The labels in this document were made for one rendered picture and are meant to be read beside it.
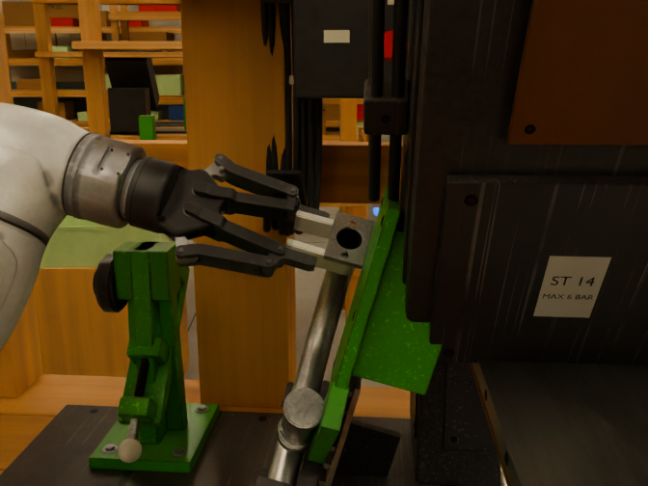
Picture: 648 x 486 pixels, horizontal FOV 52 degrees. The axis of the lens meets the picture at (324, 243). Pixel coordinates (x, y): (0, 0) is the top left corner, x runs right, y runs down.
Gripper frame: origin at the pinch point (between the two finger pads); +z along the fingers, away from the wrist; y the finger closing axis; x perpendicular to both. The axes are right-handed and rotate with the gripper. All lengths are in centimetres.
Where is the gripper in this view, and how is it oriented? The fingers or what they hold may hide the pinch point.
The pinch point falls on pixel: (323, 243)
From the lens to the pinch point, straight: 68.8
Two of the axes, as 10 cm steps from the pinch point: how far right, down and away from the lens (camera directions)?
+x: -1.2, 4.8, 8.7
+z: 9.6, 2.7, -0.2
